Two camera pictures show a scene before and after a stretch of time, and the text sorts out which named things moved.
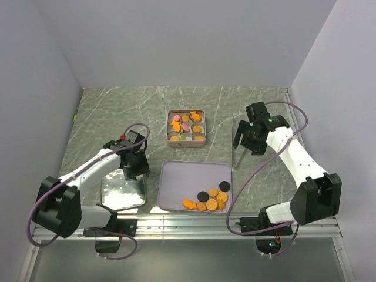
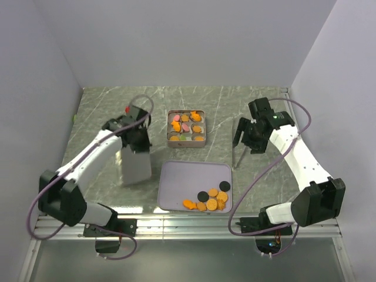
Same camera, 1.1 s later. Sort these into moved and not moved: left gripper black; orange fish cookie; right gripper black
Moved: left gripper black
Not moved: right gripper black; orange fish cookie
